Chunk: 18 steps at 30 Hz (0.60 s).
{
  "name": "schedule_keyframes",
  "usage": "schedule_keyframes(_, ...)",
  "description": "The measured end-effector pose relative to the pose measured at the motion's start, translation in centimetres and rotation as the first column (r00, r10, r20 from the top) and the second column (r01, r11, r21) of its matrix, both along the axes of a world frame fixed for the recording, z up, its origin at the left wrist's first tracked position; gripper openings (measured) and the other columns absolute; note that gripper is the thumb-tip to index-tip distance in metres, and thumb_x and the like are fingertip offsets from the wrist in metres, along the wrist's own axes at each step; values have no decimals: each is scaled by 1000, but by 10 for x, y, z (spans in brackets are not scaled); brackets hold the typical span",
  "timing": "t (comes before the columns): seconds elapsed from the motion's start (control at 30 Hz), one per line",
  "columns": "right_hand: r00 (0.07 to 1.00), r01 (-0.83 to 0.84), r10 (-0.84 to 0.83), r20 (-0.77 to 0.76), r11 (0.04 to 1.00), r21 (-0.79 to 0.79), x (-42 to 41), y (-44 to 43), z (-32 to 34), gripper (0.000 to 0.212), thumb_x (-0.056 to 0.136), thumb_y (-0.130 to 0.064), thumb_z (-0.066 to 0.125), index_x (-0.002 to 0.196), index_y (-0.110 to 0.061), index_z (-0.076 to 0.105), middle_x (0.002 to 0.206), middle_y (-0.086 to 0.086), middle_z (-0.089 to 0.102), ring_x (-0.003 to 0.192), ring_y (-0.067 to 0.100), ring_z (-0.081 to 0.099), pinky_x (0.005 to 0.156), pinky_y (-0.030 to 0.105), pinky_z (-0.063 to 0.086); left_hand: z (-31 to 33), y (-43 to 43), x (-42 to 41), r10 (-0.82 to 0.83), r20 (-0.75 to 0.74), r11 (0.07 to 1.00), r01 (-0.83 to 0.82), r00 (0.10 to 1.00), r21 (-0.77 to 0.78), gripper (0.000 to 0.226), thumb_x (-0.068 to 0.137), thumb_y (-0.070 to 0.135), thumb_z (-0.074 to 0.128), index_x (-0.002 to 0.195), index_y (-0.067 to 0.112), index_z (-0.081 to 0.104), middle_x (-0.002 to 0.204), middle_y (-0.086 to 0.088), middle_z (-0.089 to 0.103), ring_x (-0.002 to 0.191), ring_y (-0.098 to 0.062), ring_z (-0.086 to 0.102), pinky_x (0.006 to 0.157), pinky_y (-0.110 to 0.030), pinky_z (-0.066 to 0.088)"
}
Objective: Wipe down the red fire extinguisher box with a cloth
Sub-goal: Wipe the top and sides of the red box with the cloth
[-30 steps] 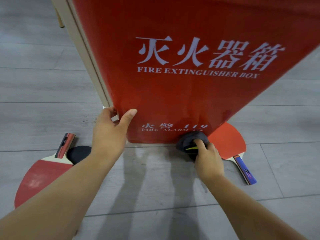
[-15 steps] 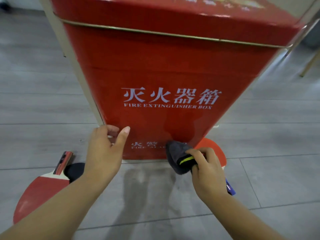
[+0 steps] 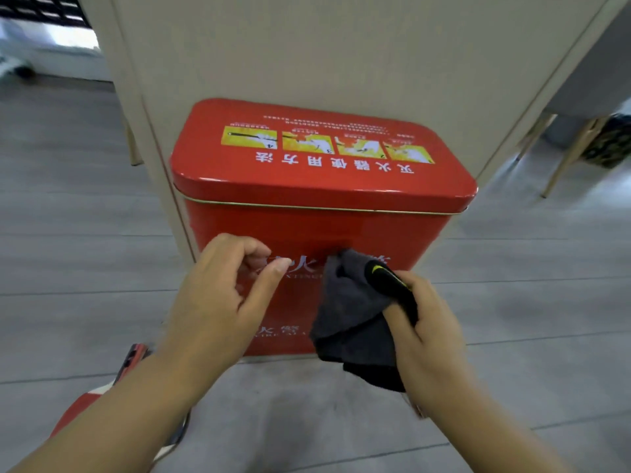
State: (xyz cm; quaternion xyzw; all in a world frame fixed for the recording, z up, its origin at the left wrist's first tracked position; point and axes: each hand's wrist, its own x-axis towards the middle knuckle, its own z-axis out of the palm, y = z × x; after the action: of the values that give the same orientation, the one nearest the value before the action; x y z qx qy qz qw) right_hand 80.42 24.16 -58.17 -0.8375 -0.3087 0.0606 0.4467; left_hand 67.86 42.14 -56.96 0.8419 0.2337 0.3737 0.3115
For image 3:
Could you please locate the person's left hand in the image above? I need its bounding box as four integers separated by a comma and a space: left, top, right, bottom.
157, 233, 292, 405

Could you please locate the person's right hand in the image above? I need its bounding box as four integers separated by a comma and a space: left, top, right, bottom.
382, 270, 469, 419

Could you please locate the dark grey cleaning cloth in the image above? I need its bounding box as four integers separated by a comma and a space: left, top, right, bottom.
309, 248, 420, 394

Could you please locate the red paddle with red-black handle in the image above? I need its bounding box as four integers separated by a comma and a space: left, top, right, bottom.
49, 343, 154, 439

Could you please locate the red fire extinguisher box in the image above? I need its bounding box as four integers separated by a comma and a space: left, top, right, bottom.
169, 97, 479, 358

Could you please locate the person's left forearm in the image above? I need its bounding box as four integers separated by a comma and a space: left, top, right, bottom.
9, 357, 218, 473

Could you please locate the person's right forearm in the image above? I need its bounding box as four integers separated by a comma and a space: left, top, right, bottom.
426, 384, 573, 473

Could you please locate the black patterned waste bin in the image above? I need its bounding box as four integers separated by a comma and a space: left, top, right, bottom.
581, 112, 631, 169

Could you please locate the white folding table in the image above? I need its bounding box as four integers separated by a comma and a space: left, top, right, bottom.
0, 0, 112, 82

